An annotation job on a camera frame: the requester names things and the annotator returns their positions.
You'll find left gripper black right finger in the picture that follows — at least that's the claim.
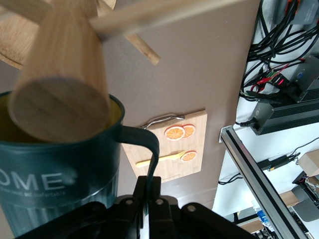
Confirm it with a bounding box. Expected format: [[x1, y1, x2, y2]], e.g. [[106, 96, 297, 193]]
[[148, 176, 179, 239]]

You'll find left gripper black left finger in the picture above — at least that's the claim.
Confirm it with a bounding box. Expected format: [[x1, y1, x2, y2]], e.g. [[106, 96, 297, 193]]
[[116, 175, 150, 239]]

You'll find teal cup yellow inside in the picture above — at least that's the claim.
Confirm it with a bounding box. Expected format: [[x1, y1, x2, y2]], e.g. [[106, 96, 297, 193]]
[[0, 91, 160, 237]]

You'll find wooden mug rack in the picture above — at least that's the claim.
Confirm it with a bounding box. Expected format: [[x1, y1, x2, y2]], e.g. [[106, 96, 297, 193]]
[[0, 0, 246, 144]]

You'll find yellow plastic fork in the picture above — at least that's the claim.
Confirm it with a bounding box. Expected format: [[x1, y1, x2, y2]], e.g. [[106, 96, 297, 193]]
[[136, 150, 186, 167]]

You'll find orange slice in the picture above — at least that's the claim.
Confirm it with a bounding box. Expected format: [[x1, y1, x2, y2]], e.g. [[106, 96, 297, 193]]
[[181, 150, 197, 162], [163, 125, 186, 141], [180, 123, 196, 139]]

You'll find black power adapter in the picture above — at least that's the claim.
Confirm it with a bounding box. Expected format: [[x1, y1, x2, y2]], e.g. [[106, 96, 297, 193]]
[[257, 154, 301, 173]]

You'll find brown cardboard box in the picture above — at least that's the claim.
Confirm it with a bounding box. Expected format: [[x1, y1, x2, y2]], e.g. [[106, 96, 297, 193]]
[[298, 150, 319, 178]]

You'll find black finned power supply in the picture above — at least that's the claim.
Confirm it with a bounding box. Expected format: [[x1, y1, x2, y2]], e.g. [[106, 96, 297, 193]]
[[250, 54, 319, 136]]

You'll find bamboo cutting board metal handle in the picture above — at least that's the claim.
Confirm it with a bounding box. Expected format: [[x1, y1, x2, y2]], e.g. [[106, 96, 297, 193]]
[[122, 108, 208, 184]]

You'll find aluminium camera post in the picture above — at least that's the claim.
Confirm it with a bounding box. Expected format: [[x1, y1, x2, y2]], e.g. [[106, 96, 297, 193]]
[[219, 125, 311, 239]]

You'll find black cable bundle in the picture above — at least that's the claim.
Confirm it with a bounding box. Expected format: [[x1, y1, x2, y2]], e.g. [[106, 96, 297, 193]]
[[239, 0, 319, 102]]

